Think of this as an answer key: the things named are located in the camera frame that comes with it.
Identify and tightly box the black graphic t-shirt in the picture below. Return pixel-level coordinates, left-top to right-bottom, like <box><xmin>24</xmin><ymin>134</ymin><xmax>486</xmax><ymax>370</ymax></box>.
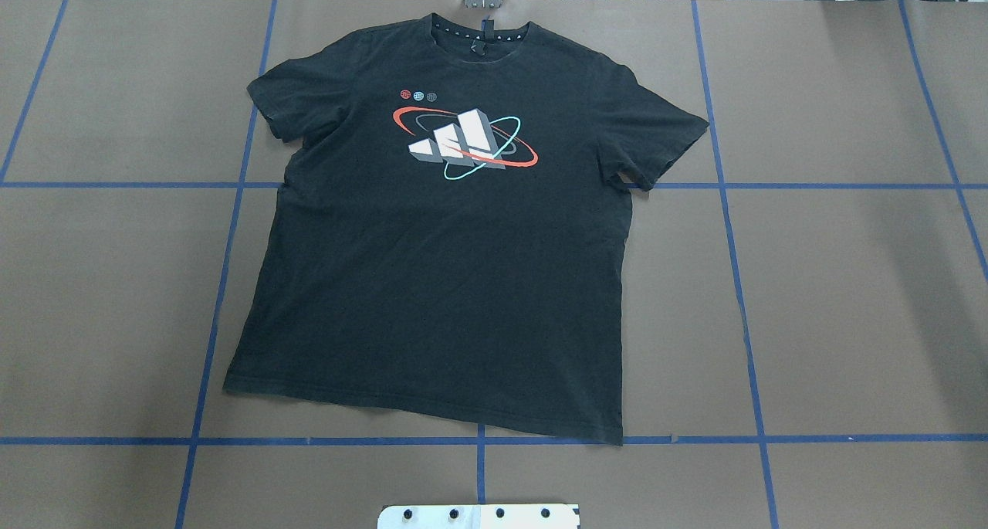
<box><xmin>223</xmin><ymin>14</ymin><xmax>709</xmax><ymax>446</ymax></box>

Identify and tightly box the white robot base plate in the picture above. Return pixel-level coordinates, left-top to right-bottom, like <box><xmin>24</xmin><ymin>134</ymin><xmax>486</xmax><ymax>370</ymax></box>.
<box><xmin>377</xmin><ymin>504</ymin><xmax>581</xmax><ymax>528</ymax></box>

